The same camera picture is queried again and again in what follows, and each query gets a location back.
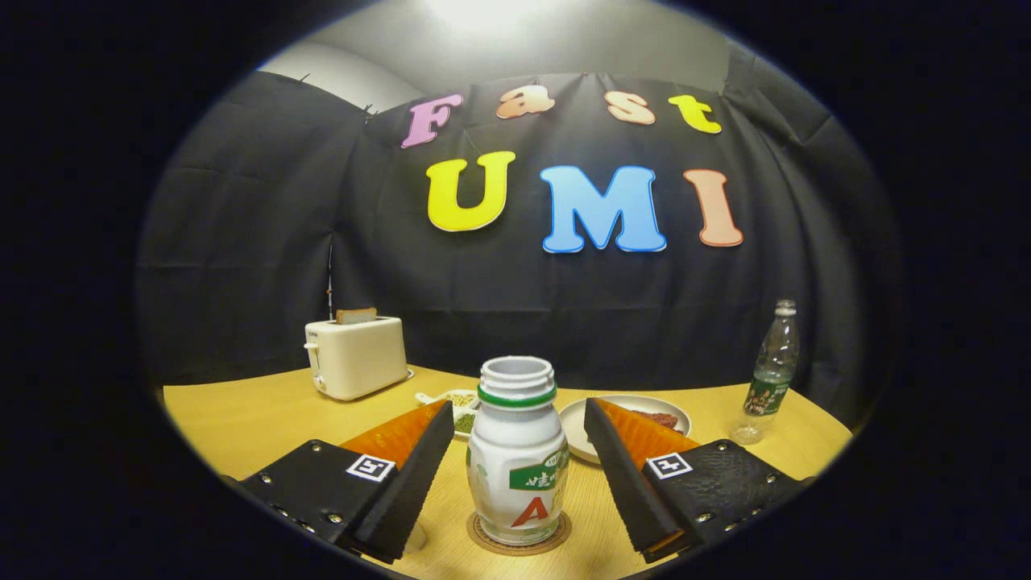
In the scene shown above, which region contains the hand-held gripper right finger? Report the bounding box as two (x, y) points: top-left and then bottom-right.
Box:
(583, 396), (814, 565)

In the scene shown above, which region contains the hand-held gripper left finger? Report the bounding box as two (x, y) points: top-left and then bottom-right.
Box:
(238, 399), (456, 565)

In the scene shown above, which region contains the white juice bottle green ring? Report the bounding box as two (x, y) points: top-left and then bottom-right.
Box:
(467, 356), (570, 547)

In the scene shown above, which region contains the round cork coaster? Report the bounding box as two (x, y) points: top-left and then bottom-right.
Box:
(466, 510), (573, 557)

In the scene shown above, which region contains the clear plastic water bottle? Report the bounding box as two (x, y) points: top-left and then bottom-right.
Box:
(731, 300), (801, 445)

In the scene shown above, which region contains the round white plate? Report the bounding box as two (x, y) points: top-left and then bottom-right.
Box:
(559, 395), (692, 466)

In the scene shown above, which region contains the small white divided dish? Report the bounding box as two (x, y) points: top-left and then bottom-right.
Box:
(415, 389), (482, 440)

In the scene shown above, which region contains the cream toaster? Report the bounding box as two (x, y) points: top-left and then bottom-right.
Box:
(304, 316), (410, 402)

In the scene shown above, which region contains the wooden table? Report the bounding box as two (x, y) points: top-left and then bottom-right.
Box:
(161, 364), (855, 580)

